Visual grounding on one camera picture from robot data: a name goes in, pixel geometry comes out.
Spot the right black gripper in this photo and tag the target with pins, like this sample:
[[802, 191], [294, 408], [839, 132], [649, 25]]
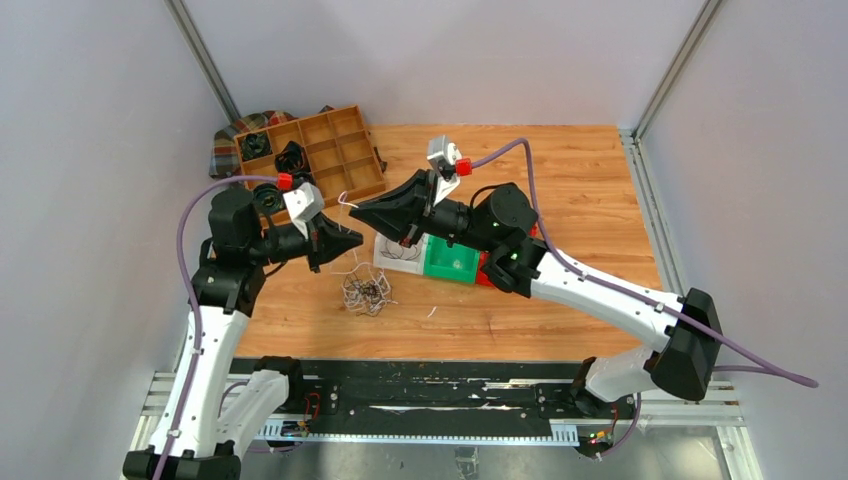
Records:
[[403, 213]]

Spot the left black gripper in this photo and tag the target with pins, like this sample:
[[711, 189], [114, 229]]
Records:
[[326, 240]]

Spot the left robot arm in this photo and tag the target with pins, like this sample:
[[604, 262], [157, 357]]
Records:
[[197, 437]]

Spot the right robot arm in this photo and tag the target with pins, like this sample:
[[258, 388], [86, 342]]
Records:
[[678, 351]]

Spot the white plastic bin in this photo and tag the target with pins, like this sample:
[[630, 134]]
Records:
[[389, 255]]

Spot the green plastic bin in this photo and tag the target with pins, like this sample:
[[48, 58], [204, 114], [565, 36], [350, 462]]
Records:
[[455, 263]]

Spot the wooden compartment tray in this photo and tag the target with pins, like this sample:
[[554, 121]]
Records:
[[331, 149]]

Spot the red plastic bin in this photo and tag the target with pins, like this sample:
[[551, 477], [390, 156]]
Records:
[[510, 264]]

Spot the plaid cloth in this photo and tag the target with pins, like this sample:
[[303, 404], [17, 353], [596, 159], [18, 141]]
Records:
[[225, 142]]

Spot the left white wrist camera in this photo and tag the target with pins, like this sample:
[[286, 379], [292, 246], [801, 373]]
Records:
[[303, 204]]

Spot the black coiled strap four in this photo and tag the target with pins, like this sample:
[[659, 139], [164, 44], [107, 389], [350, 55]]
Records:
[[301, 178]]

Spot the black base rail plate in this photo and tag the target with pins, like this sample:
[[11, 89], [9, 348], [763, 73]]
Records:
[[442, 399]]

